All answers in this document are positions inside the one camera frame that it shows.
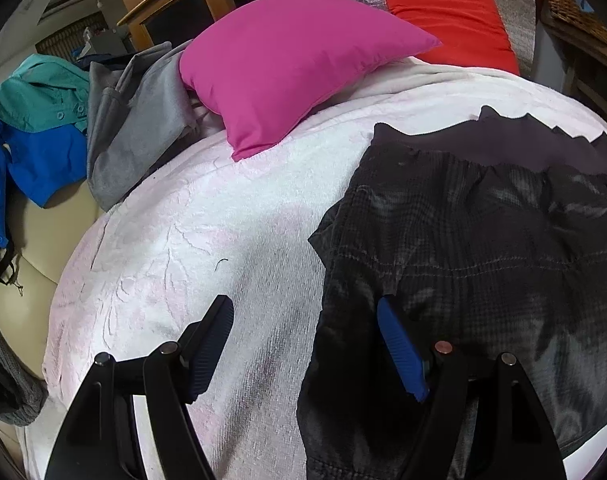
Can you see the beige sofa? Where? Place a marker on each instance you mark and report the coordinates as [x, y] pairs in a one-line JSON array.
[[38, 240]]

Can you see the red pillow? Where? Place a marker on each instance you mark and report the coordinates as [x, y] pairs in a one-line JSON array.
[[453, 20]]

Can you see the dark grey knit cloth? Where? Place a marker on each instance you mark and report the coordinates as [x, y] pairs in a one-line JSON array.
[[8, 375]]

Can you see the wooden cabinet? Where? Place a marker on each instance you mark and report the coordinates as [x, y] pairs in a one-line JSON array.
[[183, 5]]

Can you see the magenta pillow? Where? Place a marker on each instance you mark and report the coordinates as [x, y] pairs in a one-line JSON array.
[[293, 65]]

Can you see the pale pink textured blanket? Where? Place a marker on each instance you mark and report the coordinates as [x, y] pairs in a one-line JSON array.
[[208, 220]]

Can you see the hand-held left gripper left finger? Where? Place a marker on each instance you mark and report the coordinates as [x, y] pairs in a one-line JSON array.
[[211, 345]]

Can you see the grey garment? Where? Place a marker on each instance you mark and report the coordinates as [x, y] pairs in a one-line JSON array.
[[133, 130]]

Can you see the black plaid garment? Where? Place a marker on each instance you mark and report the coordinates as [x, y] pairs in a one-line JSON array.
[[473, 240]]

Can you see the teal garment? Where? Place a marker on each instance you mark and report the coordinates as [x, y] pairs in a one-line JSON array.
[[38, 95]]

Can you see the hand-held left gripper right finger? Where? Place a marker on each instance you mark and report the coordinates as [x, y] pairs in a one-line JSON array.
[[401, 347]]

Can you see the bright blue garment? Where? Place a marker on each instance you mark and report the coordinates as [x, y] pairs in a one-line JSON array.
[[38, 165]]

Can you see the wooden shelf frame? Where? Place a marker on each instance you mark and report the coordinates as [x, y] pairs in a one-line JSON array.
[[591, 72]]

